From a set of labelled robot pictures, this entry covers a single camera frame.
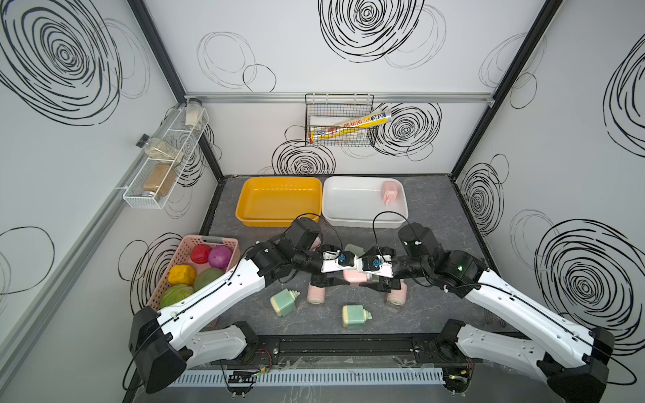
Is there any white slotted cable duct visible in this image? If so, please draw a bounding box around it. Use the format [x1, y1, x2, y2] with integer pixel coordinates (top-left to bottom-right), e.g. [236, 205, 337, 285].
[171, 368, 445, 387]

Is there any green sharpener round centre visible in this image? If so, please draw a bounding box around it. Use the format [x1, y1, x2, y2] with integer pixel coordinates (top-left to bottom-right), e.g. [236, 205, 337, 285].
[344, 243, 364, 257]

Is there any yellow plastic tray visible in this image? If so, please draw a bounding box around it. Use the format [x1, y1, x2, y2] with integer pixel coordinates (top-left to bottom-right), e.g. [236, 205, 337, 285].
[235, 176, 323, 228]

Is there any red toy fruit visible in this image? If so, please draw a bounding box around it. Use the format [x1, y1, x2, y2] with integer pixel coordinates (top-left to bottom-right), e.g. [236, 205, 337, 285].
[191, 243, 211, 265]

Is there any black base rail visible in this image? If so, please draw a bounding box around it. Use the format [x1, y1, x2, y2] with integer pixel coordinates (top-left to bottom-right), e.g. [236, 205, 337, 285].
[242, 332, 472, 366]

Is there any green sharpener bottom centre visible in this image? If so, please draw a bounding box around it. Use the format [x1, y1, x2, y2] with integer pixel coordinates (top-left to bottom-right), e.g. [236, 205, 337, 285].
[342, 305, 372, 329]

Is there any yellow toy pepper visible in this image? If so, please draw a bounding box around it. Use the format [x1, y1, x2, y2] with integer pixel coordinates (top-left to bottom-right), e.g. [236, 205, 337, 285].
[167, 265, 197, 286]

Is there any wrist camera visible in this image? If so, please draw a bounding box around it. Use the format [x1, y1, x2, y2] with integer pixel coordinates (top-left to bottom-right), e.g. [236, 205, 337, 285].
[321, 251, 357, 273]
[359, 255, 394, 278]

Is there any glass jar on shelf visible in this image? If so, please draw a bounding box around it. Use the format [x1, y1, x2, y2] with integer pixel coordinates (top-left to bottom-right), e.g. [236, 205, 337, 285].
[184, 98, 203, 129]

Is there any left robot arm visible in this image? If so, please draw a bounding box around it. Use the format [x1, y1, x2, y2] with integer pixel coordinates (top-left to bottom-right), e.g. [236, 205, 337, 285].
[129, 217, 364, 394]

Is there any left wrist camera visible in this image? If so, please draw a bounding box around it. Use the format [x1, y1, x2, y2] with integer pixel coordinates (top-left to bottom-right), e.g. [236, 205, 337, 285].
[321, 251, 357, 273]

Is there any green sharpener bottom left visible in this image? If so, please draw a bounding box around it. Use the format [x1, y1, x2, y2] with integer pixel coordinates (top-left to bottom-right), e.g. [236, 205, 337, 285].
[270, 289, 301, 317]

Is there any pink plastic basket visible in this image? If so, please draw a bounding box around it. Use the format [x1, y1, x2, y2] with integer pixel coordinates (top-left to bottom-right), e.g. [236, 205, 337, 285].
[147, 235, 241, 311]

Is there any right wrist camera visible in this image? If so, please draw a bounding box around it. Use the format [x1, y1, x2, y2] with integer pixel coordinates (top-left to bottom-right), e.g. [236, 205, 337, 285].
[359, 255, 394, 278]

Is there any purple toy fruit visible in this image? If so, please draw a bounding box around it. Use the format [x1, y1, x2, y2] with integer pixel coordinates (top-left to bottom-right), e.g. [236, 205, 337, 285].
[208, 245, 233, 270]

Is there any white wire wall shelf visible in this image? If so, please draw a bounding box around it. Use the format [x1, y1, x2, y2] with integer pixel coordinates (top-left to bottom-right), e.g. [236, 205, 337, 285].
[123, 103, 209, 210]

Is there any white plastic tray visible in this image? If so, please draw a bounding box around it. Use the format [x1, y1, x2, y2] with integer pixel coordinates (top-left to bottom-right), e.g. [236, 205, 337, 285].
[322, 176, 409, 228]

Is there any green toy cabbage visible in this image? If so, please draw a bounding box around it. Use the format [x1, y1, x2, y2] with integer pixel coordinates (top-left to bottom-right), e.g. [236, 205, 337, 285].
[159, 284, 194, 309]

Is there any black wire wall basket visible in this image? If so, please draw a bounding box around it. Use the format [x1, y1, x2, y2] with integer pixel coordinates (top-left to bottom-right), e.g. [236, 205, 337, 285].
[304, 92, 376, 148]

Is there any clear bottle on shelf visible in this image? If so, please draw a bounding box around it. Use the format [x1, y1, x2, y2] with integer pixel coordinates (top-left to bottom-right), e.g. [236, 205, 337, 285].
[136, 134, 184, 165]

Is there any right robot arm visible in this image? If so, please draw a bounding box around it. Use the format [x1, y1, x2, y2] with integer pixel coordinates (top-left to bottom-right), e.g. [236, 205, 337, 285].
[351, 223, 615, 402]

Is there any yellow toothpaste box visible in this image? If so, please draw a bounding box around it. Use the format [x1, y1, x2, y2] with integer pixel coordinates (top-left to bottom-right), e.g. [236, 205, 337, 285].
[306, 110, 391, 144]

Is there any pink sharpener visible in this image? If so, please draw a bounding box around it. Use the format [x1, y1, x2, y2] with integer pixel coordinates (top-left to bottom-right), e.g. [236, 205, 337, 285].
[381, 181, 399, 206]
[307, 285, 326, 305]
[386, 280, 408, 307]
[343, 270, 369, 284]

